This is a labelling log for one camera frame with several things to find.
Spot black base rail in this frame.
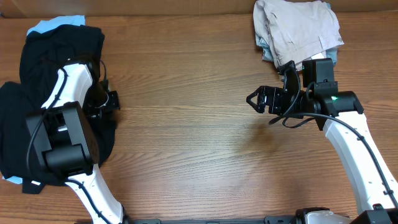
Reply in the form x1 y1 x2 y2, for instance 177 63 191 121
74 215 351 224

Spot black clothes pile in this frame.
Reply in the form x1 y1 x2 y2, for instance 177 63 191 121
1 25 105 194

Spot light blue garment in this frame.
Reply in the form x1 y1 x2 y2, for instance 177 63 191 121
2 15 86 185

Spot grey-blue folded garment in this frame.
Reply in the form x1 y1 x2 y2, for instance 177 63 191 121
255 34 338 66

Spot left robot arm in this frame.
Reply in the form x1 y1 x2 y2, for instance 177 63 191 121
26 58 131 223

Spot beige folded trousers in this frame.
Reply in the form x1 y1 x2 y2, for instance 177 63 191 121
252 0 344 70

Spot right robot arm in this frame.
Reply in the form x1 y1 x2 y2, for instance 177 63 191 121
246 58 397 223

